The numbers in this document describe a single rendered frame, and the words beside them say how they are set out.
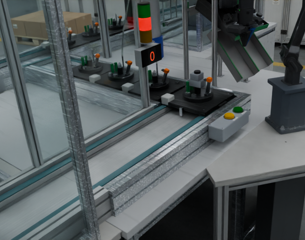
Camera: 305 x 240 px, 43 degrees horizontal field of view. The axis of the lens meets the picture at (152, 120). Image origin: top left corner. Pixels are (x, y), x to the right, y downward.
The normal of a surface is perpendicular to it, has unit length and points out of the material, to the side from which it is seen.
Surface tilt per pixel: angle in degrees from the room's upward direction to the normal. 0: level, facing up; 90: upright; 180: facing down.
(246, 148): 0
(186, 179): 0
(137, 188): 90
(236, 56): 45
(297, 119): 90
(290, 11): 90
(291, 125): 90
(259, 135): 0
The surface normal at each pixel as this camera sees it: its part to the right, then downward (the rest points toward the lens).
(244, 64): 0.40, -0.41
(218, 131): -0.65, 0.38
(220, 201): 0.22, 0.43
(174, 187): -0.07, -0.89
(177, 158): 0.76, 0.25
